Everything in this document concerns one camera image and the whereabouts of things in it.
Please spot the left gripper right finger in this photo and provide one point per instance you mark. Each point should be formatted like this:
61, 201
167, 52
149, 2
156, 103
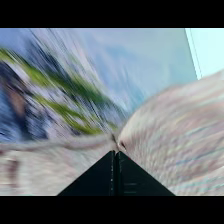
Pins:
136, 181

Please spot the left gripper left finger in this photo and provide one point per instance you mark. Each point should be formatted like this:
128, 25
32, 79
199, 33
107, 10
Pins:
96, 180

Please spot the pink checked shirt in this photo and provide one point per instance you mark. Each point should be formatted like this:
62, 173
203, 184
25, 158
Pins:
180, 140

